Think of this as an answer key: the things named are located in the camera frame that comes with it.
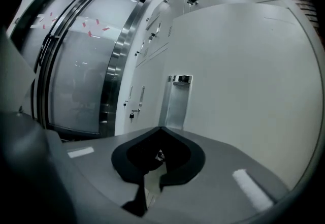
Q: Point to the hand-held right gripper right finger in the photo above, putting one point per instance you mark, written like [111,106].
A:
[223,172]

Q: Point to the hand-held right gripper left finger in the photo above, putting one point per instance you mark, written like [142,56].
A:
[101,157]

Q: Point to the grey metal locker cabinet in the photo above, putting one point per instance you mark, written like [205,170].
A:
[149,78]

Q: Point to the black framed glass sliding door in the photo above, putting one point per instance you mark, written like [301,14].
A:
[83,78]

